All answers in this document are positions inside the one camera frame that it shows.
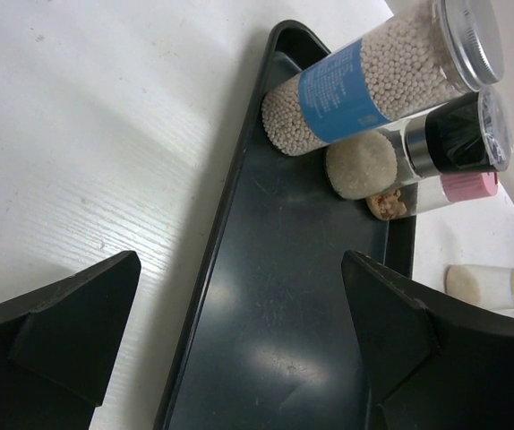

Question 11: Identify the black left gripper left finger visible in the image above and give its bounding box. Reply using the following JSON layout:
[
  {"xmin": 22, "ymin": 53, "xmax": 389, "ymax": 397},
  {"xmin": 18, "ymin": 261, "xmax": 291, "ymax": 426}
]
[{"xmin": 0, "ymin": 251, "xmax": 141, "ymax": 429}]

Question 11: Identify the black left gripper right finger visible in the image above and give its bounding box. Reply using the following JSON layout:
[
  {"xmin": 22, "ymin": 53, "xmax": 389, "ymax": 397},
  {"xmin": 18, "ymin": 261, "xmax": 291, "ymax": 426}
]
[{"xmin": 342, "ymin": 251, "xmax": 514, "ymax": 429}]

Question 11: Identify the pink cap shaker bottle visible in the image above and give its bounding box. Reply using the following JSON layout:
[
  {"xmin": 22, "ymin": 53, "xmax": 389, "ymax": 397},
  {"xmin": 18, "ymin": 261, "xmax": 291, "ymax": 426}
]
[{"xmin": 365, "ymin": 172, "xmax": 499, "ymax": 221}]

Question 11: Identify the clear cap black grinder bottle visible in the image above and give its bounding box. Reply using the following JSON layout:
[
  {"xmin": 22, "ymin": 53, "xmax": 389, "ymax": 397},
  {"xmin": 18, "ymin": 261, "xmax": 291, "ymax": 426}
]
[{"xmin": 325, "ymin": 86, "xmax": 514, "ymax": 201}]

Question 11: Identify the blue label silver cap bottle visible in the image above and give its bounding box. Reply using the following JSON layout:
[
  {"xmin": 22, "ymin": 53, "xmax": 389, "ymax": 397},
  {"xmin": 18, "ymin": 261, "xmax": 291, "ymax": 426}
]
[{"xmin": 261, "ymin": 1, "xmax": 504, "ymax": 156}]

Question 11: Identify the black plastic tray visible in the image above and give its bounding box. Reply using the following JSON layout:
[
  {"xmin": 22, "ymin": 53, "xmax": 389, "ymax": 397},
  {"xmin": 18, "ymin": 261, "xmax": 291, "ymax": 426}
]
[{"xmin": 154, "ymin": 21, "xmax": 415, "ymax": 429}]

